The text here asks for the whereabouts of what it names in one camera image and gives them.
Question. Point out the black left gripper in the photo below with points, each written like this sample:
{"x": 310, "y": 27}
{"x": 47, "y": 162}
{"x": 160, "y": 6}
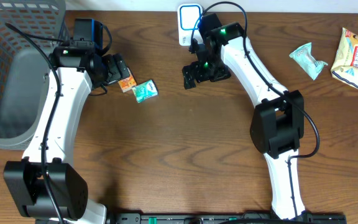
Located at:
{"x": 117, "y": 69}

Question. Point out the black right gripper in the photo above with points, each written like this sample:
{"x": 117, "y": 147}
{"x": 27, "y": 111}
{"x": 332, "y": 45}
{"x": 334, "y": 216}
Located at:
{"x": 221, "y": 73}

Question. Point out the small orange tissue pack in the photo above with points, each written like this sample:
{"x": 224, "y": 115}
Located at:
{"x": 127, "y": 83}

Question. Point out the small teal tissue pack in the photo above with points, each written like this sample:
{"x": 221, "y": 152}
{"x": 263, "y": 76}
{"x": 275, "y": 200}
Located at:
{"x": 144, "y": 91}

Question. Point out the teal snack packet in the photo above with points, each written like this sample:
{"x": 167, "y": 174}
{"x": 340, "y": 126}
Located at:
{"x": 303, "y": 57}

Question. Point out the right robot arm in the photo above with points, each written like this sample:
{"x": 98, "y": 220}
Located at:
{"x": 277, "y": 124}

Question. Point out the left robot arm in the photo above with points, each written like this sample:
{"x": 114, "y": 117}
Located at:
{"x": 44, "y": 184}

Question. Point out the white barcode scanner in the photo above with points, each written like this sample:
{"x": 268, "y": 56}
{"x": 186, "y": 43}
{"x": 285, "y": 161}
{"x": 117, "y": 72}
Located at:
{"x": 187, "y": 15}

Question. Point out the grey plastic mesh basket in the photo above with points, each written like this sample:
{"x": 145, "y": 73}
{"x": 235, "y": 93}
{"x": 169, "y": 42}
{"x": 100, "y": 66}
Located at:
{"x": 23, "y": 71}

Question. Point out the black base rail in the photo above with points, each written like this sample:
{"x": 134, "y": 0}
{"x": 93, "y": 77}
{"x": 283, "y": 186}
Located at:
{"x": 247, "y": 218}

